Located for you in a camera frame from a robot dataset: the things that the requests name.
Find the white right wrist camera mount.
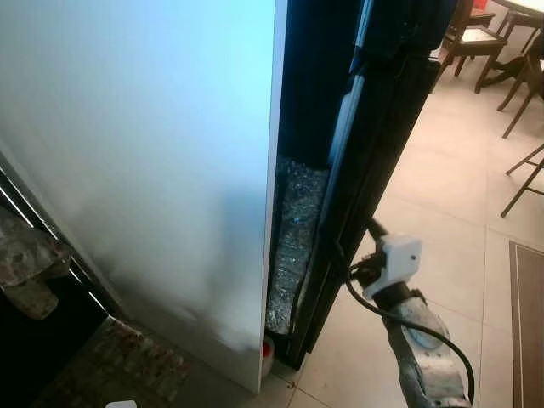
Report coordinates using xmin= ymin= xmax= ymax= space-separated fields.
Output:
xmin=364 ymin=235 xmax=423 ymax=298

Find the bubble wrap sheet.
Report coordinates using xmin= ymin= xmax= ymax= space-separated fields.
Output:
xmin=266 ymin=157 xmax=331 ymax=335

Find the dark wooden chair white seat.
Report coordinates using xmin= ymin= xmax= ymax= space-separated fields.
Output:
xmin=440 ymin=0 xmax=513 ymax=94

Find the dark wooden slat-back chair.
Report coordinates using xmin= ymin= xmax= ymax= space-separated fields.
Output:
xmin=497 ymin=34 xmax=544 ymax=139

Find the dark cabinet with light strips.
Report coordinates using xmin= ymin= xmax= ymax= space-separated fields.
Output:
xmin=0 ymin=153 xmax=113 ymax=408

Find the white jug red cap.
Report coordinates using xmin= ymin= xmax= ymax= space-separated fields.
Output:
xmin=259 ymin=336 xmax=278 ymax=380

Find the speckled stone countertop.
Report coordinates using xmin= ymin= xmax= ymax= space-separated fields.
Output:
xmin=0 ymin=204 xmax=74 ymax=320

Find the brown floor mat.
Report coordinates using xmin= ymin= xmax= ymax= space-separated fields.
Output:
xmin=508 ymin=241 xmax=544 ymax=408

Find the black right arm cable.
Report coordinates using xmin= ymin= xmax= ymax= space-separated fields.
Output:
xmin=344 ymin=262 xmax=474 ymax=402

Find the black folding chair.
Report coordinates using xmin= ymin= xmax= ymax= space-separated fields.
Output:
xmin=500 ymin=143 xmax=544 ymax=218

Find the patterned brown rug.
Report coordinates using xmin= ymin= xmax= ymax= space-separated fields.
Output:
xmin=34 ymin=317 xmax=256 ymax=408

